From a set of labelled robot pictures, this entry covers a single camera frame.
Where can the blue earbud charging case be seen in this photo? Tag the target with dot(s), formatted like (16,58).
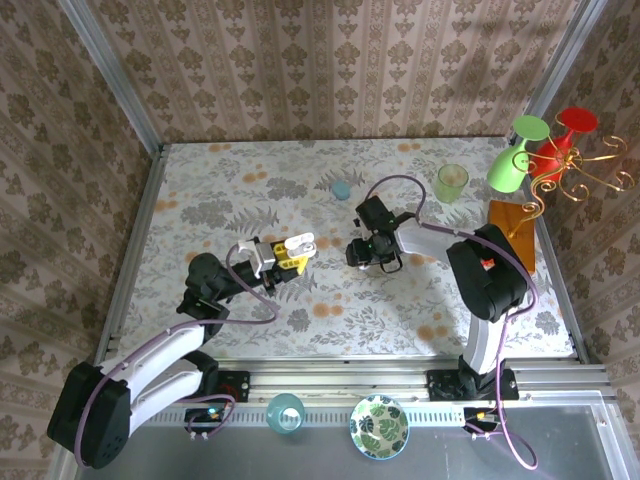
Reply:
(341,190)

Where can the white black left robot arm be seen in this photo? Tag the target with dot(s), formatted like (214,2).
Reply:
(165,350)

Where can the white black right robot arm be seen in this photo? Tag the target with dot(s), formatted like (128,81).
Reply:
(482,345)

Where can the translucent green cup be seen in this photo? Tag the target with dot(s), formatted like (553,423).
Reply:
(451,184)

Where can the orange wooden base board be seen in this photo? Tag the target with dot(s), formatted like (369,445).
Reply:
(505,215)

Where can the black controller board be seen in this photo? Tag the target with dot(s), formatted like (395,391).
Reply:
(480,417)
(207,417)

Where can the green plastic wine glass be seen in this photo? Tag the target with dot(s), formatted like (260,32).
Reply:
(507,170)

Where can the teal glass tumbler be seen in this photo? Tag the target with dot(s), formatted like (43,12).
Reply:
(285,412)

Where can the red plastic wine glass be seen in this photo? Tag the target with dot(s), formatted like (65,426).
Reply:
(550,160)

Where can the leaf print bowl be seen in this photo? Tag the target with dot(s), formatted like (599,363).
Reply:
(379,426)

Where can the aluminium table side rail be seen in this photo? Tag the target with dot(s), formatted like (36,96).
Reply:
(560,300)
(132,250)

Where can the aluminium mounting rail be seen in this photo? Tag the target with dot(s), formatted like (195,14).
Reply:
(340,385)

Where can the aluminium frame post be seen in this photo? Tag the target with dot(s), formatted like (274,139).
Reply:
(565,65)
(110,75)

